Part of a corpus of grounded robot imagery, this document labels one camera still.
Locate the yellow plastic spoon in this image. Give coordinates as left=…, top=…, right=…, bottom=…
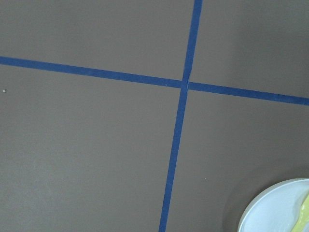
left=291, top=194, right=309, bottom=232

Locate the white round plate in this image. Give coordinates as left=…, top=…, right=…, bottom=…
left=238, top=178, right=309, bottom=232

